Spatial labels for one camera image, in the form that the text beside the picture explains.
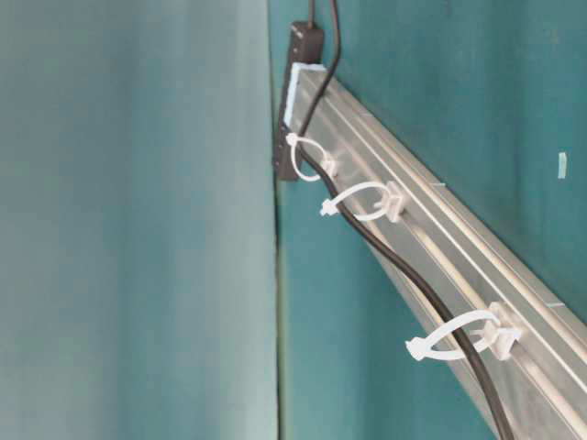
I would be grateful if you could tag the small white tape mark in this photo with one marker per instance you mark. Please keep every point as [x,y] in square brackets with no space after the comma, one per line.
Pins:
[562,165]

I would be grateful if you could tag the white ring clip middle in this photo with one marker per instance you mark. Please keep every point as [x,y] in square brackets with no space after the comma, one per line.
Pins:
[371,200]

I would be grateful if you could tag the long aluminium rail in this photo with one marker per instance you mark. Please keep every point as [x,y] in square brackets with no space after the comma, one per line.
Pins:
[542,383]

